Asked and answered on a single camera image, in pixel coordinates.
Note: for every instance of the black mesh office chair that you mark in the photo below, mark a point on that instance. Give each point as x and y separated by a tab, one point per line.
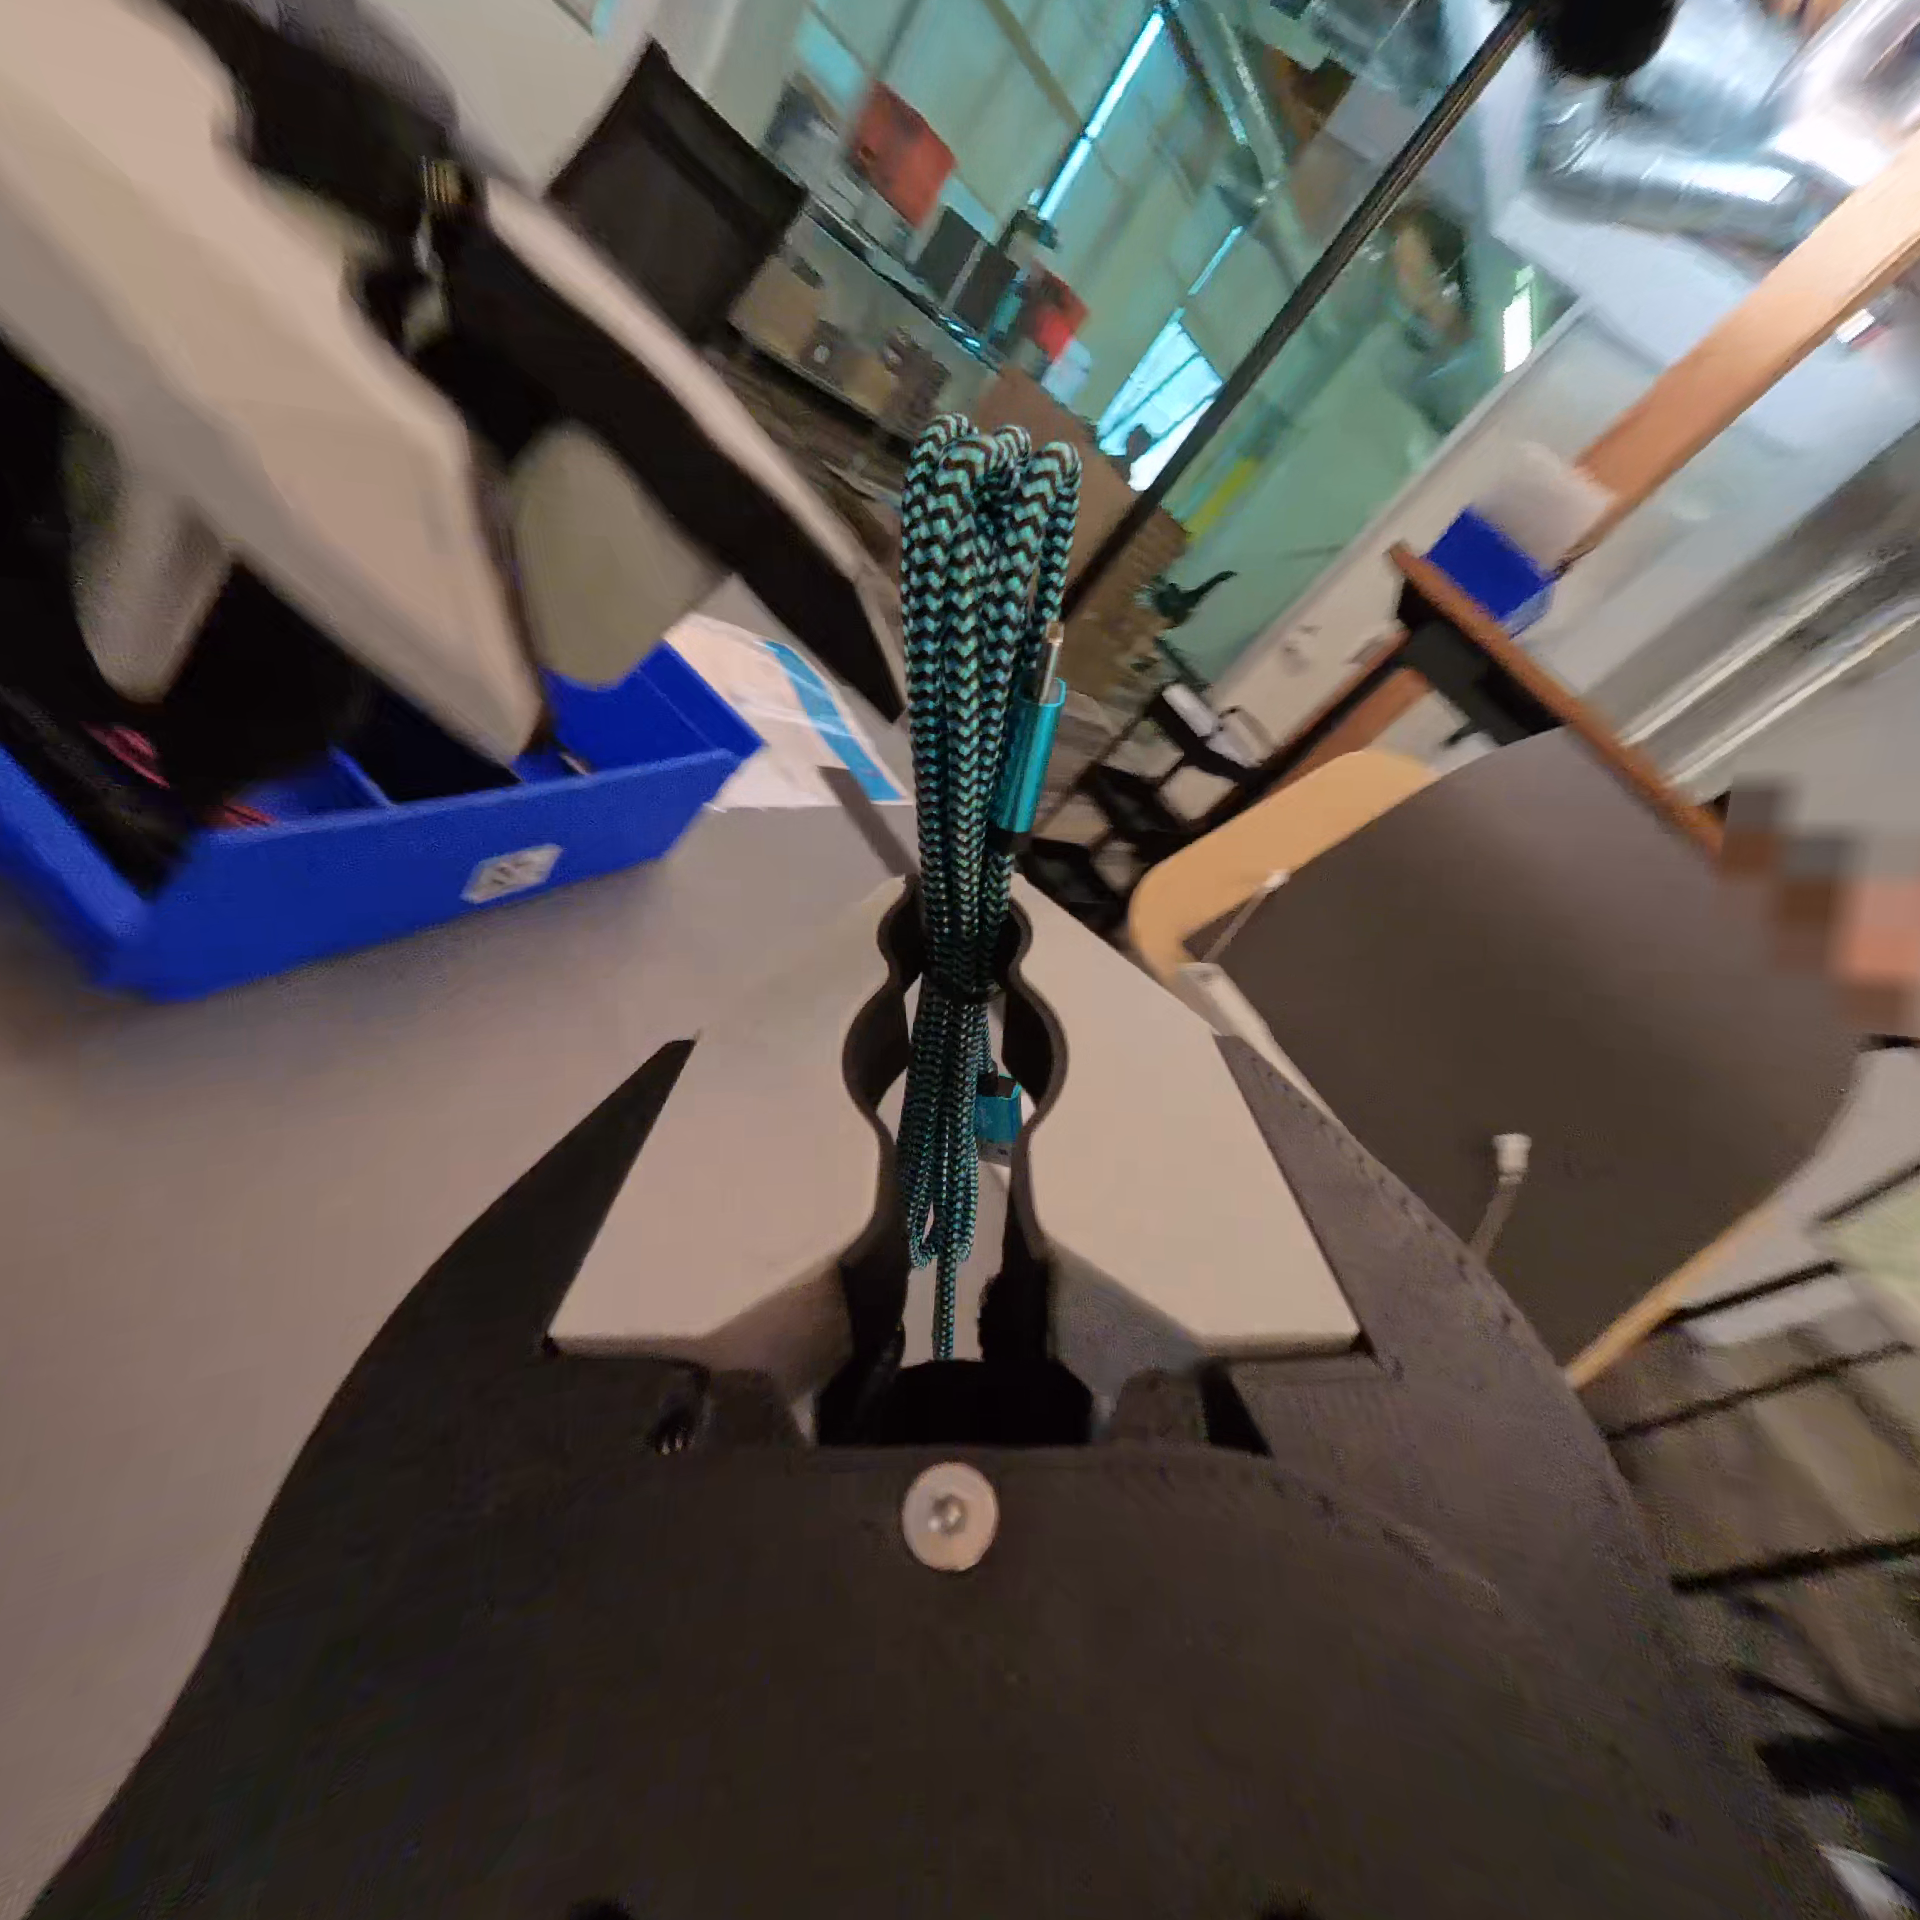
679	196

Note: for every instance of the silver ceiling duct pipes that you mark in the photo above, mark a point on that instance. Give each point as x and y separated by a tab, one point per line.
1682	164

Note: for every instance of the printed paper sheet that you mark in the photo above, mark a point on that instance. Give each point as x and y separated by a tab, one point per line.
777	704

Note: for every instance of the wooden board with dark panel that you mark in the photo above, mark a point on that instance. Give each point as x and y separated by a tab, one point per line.
1501	973

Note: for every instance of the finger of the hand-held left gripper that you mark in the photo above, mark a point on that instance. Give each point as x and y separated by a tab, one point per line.
615	558
225	342

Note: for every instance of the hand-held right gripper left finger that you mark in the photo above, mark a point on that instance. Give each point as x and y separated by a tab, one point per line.
736	1203

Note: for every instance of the wooden desk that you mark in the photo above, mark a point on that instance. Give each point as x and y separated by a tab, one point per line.
1516	658

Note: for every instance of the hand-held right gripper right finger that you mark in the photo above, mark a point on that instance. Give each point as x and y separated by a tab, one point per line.
1182	1203

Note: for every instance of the white tablet stand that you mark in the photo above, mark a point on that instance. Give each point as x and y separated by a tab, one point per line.
1214	1003

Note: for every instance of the red printer enclosure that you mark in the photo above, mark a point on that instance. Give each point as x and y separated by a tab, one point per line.
900	148
1061	319

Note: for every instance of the blue plastic bin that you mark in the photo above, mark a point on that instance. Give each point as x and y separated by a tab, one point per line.
1477	563
376	888

